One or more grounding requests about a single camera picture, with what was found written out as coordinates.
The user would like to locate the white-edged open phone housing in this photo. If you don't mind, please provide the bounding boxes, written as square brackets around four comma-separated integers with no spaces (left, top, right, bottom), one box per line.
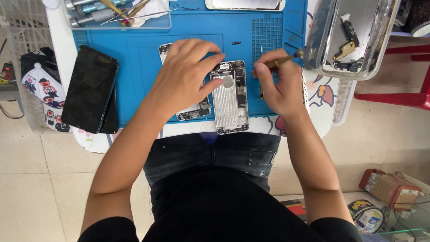
[158,43,212,122]

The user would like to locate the blue silicone repair mat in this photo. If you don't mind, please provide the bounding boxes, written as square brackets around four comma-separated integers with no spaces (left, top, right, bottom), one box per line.
[72,0,308,127]

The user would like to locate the clear plastic tool tray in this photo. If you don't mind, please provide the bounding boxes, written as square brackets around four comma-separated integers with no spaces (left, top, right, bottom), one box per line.
[62,0,172,31]

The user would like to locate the white phone frame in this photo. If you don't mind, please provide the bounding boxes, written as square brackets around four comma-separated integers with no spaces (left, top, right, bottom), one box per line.
[300,71,312,115]

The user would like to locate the black phone screen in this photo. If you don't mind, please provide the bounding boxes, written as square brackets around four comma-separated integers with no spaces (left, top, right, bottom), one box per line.
[61,45,120,134]
[99,84,119,134]

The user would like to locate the person's dark jeans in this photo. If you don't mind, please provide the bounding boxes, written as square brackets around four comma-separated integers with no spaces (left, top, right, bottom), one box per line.
[143,132,282,222]

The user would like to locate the person's left hand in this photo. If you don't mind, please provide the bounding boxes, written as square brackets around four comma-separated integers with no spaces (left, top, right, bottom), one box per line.
[148,38,226,117]

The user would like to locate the red and tan woven box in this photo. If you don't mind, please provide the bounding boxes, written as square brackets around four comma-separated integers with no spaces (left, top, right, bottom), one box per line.
[358,168,422,212]

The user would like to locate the person's right hand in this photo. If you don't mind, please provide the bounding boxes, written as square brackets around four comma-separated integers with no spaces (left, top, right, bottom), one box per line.
[252,48,306,118]

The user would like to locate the steel tweezers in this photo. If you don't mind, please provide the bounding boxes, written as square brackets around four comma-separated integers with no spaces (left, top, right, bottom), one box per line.
[100,8,177,26]

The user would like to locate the brass precision screwdriver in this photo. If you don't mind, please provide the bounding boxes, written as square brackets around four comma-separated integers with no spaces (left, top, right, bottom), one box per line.
[246,48,305,75]

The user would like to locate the grey power strip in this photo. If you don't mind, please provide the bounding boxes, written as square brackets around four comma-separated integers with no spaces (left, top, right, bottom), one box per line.
[0,62,16,85]

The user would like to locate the white tissue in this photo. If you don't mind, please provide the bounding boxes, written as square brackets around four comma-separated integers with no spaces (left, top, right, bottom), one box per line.
[132,0,169,28]

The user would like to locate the silver knurled screwdriver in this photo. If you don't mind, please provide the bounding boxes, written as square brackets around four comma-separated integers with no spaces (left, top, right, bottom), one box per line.
[69,8,117,28]

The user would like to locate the person's black shirt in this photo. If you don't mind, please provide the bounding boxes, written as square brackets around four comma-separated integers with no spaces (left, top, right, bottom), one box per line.
[77,166,364,242]

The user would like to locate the white cartoon-print folding table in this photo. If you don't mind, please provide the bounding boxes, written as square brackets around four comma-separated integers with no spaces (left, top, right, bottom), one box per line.
[42,0,341,154]

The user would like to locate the silver phone housing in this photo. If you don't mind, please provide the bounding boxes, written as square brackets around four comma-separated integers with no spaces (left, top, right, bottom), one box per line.
[210,60,250,135]

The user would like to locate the white-framed phone screen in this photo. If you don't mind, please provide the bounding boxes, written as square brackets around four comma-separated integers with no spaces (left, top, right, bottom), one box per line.
[204,0,286,12]

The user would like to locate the teal and silver screwdriver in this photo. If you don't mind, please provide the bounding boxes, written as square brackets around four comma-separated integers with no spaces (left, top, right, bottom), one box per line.
[76,0,132,16]

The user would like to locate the black flex cable part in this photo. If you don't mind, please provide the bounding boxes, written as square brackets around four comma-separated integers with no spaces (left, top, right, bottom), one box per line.
[333,57,365,73]

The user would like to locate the clear plastic parts container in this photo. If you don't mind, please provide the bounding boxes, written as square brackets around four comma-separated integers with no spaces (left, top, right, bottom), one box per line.
[303,0,402,81]

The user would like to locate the red plastic stool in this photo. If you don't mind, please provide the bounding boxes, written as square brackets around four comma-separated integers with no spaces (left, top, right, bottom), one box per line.
[353,44,430,111]

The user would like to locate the white plastic basket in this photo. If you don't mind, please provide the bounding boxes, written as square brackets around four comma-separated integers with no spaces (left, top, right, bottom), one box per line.
[0,0,76,134]

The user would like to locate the small silver screwdriver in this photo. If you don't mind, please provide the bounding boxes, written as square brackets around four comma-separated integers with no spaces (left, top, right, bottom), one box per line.
[65,0,101,10]

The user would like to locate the dark jar with white rim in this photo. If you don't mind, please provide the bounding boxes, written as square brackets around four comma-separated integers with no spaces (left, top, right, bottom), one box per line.
[402,0,430,38]

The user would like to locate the gold and black flex part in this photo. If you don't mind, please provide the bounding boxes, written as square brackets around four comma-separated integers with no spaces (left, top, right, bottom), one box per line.
[332,13,361,62]

